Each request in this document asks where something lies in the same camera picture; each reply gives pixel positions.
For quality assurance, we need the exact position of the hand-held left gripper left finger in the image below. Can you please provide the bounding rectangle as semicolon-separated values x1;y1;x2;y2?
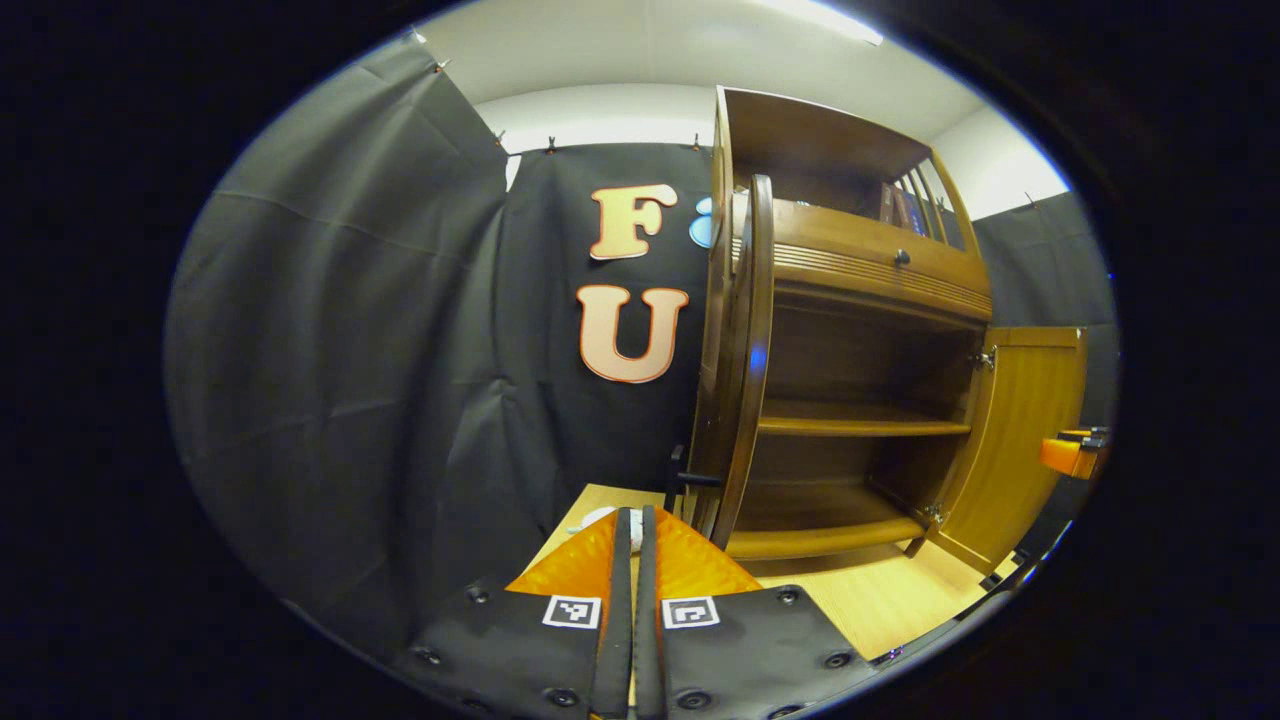
408;505;636;719

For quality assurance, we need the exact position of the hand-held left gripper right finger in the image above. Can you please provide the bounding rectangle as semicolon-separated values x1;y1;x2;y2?
638;505;879;720

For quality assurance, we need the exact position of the wooden shoe cabinet door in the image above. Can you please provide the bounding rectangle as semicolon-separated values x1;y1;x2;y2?
925;326;1088;576
690;175;776;551

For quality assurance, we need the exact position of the black door handle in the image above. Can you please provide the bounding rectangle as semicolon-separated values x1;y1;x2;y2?
665;445;723;513

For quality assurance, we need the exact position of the wooden double-door shoe cabinet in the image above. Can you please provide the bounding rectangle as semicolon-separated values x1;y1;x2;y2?
690;85;1091;576

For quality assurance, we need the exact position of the wooden cabinet drawer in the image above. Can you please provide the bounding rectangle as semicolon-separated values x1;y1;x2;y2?
735;195;993;321

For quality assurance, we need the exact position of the wooden inner shelf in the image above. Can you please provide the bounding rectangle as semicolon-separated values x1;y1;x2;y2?
757;400;973;438

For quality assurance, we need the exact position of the black backdrop cloth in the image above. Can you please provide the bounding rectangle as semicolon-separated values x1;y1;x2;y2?
165;35;1119;641

